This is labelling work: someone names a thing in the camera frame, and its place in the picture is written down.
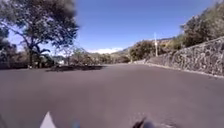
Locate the grey stone wall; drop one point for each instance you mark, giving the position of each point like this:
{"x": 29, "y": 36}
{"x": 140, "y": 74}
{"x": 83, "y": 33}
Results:
{"x": 196, "y": 58}

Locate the large leafy tree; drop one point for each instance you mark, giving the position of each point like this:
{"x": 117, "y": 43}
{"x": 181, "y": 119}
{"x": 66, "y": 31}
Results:
{"x": 36, "y": 23}

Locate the pale kerb strip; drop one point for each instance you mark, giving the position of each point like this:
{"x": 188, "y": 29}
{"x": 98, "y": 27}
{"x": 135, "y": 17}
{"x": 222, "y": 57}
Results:
{"x": 186, "y": 70}

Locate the robot's own part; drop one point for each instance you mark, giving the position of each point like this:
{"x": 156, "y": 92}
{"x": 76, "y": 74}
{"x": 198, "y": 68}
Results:
{"x": 48, "y": 122}
{"x": 140, "y": 124}

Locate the bushy green tree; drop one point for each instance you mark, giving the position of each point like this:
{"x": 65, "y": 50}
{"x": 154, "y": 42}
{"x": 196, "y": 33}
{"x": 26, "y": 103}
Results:
{"x": 141, "y": 50}

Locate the grey asphalt road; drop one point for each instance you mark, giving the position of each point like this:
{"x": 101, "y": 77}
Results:
{"x": 113, "y": 93}

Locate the trees above stone wall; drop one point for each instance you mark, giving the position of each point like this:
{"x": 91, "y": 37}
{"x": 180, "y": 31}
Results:
{"x": 203, "y": 26}

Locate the low bushes along road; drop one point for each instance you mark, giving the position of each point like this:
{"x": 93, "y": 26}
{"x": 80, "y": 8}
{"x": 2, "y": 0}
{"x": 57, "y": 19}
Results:
{"x": 96, "y": 59}

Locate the pale pole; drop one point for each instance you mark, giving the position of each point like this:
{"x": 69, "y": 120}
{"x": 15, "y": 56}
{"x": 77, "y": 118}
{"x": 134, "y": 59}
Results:
{"x": 155, "y": 45}

